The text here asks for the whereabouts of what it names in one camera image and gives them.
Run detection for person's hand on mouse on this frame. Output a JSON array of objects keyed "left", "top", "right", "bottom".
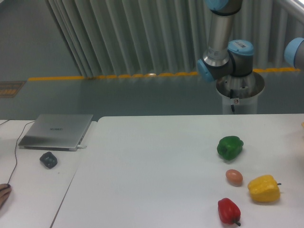
[{"left": 0, "top": 184, "right": 12, "bottom": 207}]

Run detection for green bell pepper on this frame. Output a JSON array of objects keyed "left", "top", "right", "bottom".
[{"left": 217, "top": 136, "right": 244, "bottom": 161}]

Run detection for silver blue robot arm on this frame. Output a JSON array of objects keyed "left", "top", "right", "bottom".
[{"left": 197, "top": 0, "right": 304, "bottom": 82}]

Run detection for small black device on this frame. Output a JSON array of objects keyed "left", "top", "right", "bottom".
[{"left": 39, "top": 152, "right": 57, "bottom": 169}]

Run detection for silver closed laptop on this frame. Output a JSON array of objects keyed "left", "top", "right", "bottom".
[{"left": 19, "top": 114, "right": 93, "bottom": 151}]

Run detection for white usb plug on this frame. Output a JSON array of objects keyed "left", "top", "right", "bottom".
[{"left": 77, "top": 145, "right": 87, "bottom": 149}]

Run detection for grey pleated curtain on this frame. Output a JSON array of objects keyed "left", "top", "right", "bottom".
[{"left": 47, "top": 0, "right": 304, "bottom": 78}]

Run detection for red bell pepper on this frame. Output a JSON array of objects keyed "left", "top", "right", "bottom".
[{"left": 218, "top": 198, "right": 241, "bottom": 226}]

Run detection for brown egg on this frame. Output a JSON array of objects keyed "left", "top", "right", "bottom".
[{"left": 226, "top": 169, "right": 243, "bottom": 186}]

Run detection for yellow bell pepper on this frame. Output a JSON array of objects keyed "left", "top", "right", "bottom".
[{"left": 247, "top": 175, "right": 281, "bottom": 203}]

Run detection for black mouse cable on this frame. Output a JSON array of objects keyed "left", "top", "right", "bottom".
[{"left": 0, "top": 119, "right": 35, "bottom": 185}]

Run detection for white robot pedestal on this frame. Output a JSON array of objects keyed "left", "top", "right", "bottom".
[{"left": 216, "top": 72, "right": 265, "bottom": 114}]

